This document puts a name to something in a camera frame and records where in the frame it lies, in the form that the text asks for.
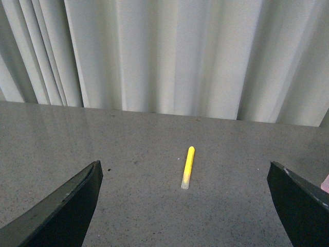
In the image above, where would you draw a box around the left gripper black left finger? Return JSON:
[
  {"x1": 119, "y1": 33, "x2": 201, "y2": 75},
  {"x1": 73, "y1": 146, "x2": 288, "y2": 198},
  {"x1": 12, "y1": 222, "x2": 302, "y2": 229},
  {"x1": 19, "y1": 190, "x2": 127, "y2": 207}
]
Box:
[{"x1": 1, "y1": 161, "x2": 103, "y2": 246}]

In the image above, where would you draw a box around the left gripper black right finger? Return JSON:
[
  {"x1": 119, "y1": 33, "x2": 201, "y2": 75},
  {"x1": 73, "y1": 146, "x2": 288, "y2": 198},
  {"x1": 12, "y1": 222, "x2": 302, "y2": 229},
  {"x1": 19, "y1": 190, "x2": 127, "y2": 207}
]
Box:
[{"x1": 267, "y1": 162, "x2": 328, "y2": 246}]

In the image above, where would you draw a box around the pink mesh cup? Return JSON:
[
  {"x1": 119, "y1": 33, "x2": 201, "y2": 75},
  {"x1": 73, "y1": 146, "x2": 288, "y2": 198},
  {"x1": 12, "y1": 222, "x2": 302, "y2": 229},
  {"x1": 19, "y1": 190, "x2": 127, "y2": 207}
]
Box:
[{"x1": 320, "y1": 175, "x2": 329, "y2": 193}]

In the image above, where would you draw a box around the yellow highlighter pen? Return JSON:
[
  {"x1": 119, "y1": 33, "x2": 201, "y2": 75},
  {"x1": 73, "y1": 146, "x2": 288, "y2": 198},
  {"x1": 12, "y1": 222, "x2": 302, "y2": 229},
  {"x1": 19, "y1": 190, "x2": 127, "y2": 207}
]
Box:
[{"x1": 181, "y1": 146, "x2": 195, "y2": 189}]

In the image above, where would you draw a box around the white pleated curtain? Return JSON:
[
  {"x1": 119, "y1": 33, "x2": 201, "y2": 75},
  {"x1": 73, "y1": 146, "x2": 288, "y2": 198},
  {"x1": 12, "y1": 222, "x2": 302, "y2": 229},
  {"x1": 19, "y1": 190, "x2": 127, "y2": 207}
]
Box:
[{"x1": 1, "y1": 1, "x2": 328, "y2": 127}]

